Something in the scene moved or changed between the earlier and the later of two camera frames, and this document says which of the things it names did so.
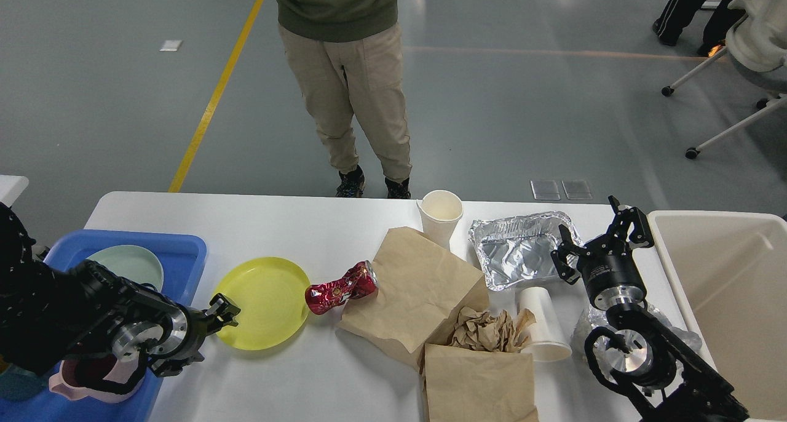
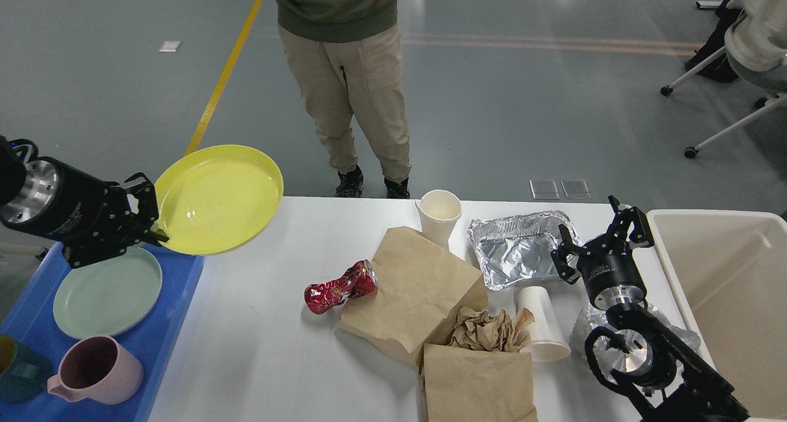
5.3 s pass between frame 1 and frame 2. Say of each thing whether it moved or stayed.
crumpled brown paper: stayed
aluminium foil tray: stayed
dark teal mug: stayed
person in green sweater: stayed
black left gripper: moved
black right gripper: stayed
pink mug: stayed
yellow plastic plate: moved
